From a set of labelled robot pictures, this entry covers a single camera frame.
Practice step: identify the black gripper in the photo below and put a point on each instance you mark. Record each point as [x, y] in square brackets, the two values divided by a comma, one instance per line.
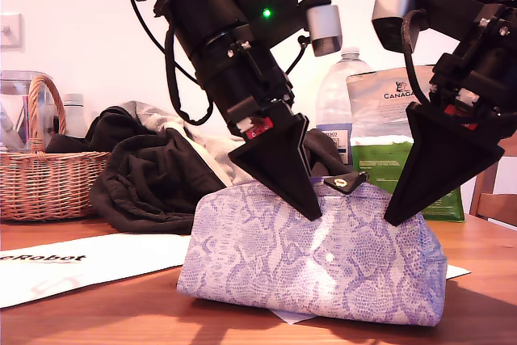
[484, 82]
[242, 86]

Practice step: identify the black leather zipper pull tab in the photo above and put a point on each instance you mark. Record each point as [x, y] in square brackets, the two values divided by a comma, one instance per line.
[343, 183]

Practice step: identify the purple snakeskin zip pouch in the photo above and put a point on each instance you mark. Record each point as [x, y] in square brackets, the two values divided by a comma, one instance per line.
[303, 264]

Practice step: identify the silver green Canagan food bag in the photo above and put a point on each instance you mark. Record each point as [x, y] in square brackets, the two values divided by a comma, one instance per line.
[375, 159]

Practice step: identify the large clear water bottle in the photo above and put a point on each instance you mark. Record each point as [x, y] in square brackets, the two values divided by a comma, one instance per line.
[335, 94]

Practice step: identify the wooden chair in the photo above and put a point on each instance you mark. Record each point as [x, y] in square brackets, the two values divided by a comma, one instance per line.
[497, 207]

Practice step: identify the black and grey jacket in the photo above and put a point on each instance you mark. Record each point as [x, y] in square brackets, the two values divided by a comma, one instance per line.
[153, 183]

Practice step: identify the small white bottle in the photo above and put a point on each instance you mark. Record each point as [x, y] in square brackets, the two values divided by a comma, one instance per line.
[74, 119]

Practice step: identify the white sheet with LeRobot print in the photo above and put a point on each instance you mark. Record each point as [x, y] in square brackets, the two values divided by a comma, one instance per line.
[101, 264]

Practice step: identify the woven wicker basket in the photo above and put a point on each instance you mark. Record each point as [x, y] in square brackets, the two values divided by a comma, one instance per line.
[48, 183]

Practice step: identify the clear plastic jug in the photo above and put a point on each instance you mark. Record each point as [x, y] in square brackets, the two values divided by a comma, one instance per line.
[16, 110]

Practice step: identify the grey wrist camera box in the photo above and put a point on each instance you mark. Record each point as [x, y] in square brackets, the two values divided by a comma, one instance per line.
[392, 1]
[323, 26]

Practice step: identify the white wall switch plate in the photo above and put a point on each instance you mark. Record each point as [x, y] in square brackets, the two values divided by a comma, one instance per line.
[12, 32]

